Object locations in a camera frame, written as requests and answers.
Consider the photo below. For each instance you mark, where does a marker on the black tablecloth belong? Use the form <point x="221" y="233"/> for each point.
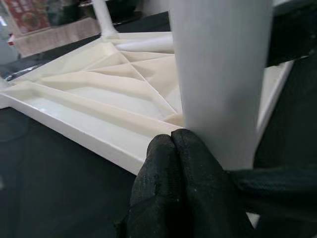
<point x="49" y="173"/>

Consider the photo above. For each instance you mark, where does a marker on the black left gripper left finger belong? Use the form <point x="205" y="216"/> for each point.
<point x="156" y="193"/>

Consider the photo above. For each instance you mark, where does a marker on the beige table cover cloth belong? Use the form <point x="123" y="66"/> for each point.
<point x="62" y="34"/>

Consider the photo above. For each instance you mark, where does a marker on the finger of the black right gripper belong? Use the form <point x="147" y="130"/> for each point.
<point x="277" y="182"/>

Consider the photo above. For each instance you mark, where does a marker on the white plastic table top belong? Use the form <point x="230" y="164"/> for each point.
<point x="86" y="99"/>

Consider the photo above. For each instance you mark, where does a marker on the red printed box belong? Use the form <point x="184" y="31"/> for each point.
<point x="31" y="17"/>

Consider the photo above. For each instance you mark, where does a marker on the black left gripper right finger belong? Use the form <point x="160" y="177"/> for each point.
<point x="205" y="198"/>

